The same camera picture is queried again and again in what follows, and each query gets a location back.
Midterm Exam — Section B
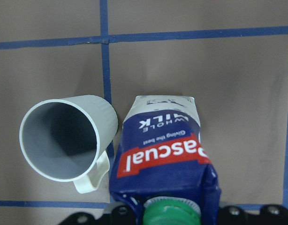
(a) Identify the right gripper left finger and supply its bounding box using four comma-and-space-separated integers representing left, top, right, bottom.
59, 203, 135, 225

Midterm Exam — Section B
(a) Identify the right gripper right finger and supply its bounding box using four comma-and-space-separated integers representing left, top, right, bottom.
217, 204, 288, 225

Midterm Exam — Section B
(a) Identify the blue white milk carton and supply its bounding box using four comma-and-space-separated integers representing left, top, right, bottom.
109, 95, 221, 225

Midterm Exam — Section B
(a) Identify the white ribbed mug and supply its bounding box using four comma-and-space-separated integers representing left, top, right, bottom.
19, 95, 118, 194

